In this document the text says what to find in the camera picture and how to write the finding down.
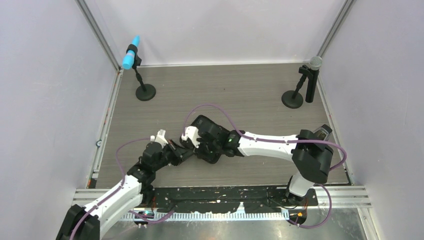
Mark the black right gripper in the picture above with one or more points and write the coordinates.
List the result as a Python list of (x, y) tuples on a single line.
[(202, 139)]

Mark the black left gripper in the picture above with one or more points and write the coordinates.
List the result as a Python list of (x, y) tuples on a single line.
[(179, 154)]

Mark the black zip tool case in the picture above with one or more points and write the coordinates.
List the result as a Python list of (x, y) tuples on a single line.
[(201, 120)]

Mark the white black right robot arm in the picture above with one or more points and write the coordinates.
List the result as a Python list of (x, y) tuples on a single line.
[(311, 157)]

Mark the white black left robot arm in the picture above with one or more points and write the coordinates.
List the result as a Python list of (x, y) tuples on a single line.
[(93, 220)]

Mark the black left microphone stand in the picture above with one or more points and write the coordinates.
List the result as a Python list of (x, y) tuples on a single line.
[(144, 92)]

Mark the black microphone stand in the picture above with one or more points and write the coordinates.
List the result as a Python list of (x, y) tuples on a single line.
[(144, 92), (292, 98)]

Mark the black right microphone stand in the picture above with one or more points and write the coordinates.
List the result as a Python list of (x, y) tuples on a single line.
[(292, 98)]

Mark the clear black box device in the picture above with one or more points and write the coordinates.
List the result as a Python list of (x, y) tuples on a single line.
[(323, 132)]

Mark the blue microphone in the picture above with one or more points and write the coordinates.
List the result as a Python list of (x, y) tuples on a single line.
[(131, 59)]

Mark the black silver microphone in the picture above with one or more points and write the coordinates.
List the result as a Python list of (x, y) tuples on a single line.
[(314, 66)]

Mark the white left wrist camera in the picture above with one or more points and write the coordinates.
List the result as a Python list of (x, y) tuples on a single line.
[(160, 138)]

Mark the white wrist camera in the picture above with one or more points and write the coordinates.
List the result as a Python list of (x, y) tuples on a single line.
[(191, 133), (160, 138)]

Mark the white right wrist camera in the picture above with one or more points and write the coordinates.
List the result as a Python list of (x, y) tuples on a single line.
[(191, 133)]

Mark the black mounting base plate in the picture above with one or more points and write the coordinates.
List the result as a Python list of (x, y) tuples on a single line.
[(224, 199)]

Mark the aluminium frame rail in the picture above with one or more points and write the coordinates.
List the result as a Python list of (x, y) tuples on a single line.
[(336, 197)]

